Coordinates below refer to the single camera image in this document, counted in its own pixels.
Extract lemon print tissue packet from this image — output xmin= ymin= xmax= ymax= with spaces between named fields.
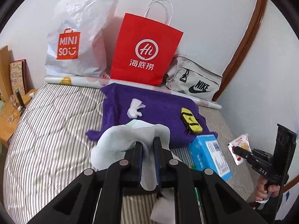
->
xmin=228 ymin=134 xmax=251 ymax=165

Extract white cotton gloves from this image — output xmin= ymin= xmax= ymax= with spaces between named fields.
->
xmin=91 ymin=120 xmax=179 ymax=223

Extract yellow black pouch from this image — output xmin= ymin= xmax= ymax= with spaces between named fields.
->
xmin=180 ymin=107 xmax=203 ymax=134

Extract small white cloth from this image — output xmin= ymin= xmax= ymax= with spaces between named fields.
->
xmin=127 ymin=98 xmax=146 ymax=119

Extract person's right hand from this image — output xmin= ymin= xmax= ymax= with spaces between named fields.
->
xmin=254 ymin=176 xmax=280 ymax=201

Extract blue tissue box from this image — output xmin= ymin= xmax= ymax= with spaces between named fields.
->
xmin=189 ymin=135 xmax=232 ymax=181

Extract purple towel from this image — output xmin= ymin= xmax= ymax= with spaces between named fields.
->
xmin=86 ymin=83 xmax=218 ymax=149

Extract grey Nike waist bag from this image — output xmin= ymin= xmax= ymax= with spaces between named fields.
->
xmin=165 ymin=55 xmax=222 ymax=101

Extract rolled paper poster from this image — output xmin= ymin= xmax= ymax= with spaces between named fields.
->
xmin=45 ymin=76 xmax=222 ymax=110

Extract red Haidilao paper bag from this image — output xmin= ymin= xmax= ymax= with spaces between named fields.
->
xmin=110 ymin=0 xmax=183 ymax=86

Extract white Miniso plastic bag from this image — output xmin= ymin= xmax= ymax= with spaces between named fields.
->
xmin=45 ymin=0 xmax=118 ymax=77

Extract brown patterned book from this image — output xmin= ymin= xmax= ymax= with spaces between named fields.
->
xmin=9 ymin=59 xmax=27 ymax=95

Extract wooden headboard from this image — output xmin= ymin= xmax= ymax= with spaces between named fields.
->
xmin=0 ymin=46 xmax=13 ymax=102

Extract brown wooden door frame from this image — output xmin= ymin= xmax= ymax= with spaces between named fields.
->
xmin=213 ymin=0 xmax=267 ymax=101

